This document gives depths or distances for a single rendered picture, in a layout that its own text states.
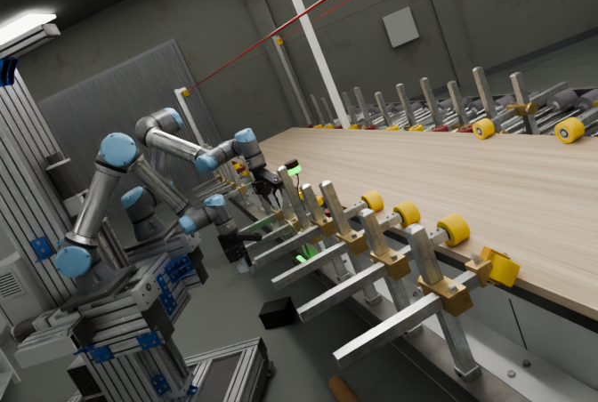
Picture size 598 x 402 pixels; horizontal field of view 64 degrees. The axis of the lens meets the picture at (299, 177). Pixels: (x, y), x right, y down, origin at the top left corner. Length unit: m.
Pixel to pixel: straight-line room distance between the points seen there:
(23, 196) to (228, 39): 7.00
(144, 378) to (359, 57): 7.03
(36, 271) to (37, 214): 0.27
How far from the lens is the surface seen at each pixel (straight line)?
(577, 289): 1.16
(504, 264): 1.18
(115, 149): 1.80
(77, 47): 10.12
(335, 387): 2.48
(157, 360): 2.44
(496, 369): 1.44
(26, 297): 2.43
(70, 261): 1.87
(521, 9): 8.94
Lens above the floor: 1.55
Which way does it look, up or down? 13 degrees down
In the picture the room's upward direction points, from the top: 23 degrees counter-clockwise
